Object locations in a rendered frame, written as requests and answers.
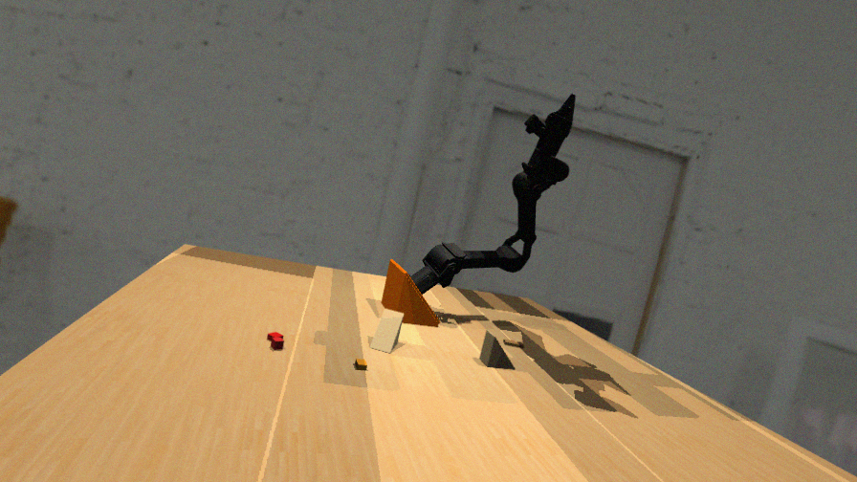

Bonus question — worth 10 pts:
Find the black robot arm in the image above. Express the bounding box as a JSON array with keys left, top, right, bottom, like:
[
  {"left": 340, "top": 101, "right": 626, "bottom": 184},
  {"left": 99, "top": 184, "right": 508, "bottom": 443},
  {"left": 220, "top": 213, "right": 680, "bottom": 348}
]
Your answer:
[{"left": 410, "top": 115, "right": 569, "bottom": 295}]

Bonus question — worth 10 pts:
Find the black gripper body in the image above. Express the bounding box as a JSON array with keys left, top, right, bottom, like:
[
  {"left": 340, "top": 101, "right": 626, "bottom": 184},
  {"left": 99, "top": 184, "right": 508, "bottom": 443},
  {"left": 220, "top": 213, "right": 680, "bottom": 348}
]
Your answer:
[{"left": 536, "top": 115, "right": 571, "bottom": 157}]

